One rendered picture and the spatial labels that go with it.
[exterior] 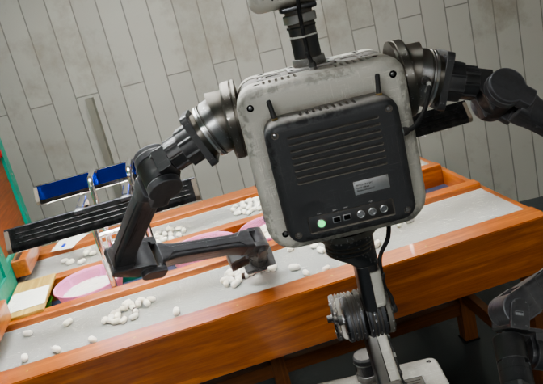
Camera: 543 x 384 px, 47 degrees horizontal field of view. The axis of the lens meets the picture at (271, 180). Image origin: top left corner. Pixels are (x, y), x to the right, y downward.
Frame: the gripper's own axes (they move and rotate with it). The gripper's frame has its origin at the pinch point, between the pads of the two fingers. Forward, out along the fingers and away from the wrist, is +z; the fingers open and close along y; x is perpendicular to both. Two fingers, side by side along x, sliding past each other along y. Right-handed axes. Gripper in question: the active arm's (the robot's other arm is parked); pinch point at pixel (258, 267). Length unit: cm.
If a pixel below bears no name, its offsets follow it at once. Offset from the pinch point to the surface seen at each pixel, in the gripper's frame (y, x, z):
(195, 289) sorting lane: 22.1, -0.2, 3.1
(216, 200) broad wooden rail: 3, -57, 64
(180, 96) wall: 4, -150, 110
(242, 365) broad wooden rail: 14.6, 30.8, -10.5
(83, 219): 50, -26, -19
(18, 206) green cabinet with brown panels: 91, -80, 59
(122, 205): 37.0, -26.8, -19.5
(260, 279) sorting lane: 0.8, 5.0, -3.0
